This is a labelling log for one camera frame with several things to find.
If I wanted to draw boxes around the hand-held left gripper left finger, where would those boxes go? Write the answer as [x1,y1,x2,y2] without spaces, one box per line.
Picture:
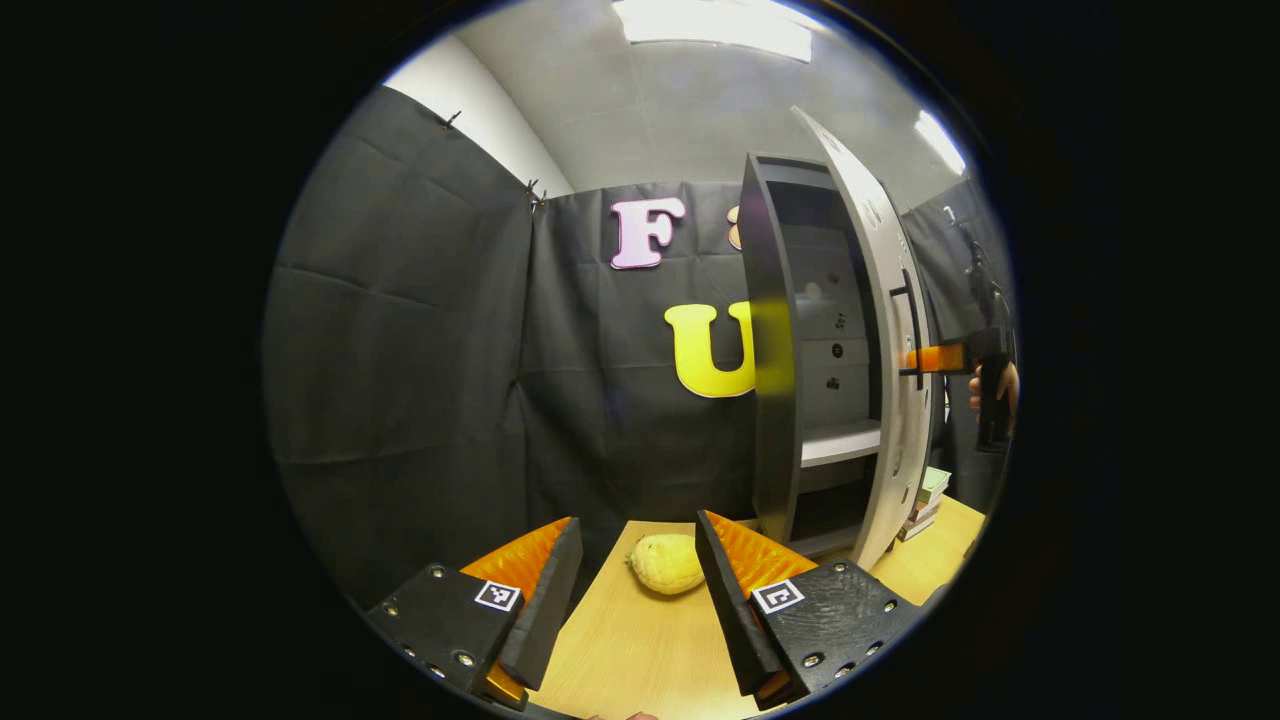
[365,516,584,711]

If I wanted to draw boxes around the large ceiling light panel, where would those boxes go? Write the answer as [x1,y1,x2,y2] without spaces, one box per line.
[612,0,813,63]

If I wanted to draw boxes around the small ceiling light panel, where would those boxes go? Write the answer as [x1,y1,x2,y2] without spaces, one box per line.
[913,110,968,177]

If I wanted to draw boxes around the black backdrop cloth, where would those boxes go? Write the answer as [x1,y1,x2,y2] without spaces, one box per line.
[262,85,1016,611]

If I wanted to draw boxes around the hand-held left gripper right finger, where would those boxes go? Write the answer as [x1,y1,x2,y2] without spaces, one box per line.
[695,510,923,711]

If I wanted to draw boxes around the black door handle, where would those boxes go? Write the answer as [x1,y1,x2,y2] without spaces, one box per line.
[890,268,926,391]

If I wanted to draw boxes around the yellow bumpy fruit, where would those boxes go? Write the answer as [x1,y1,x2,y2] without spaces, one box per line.
[627,533,706,597]

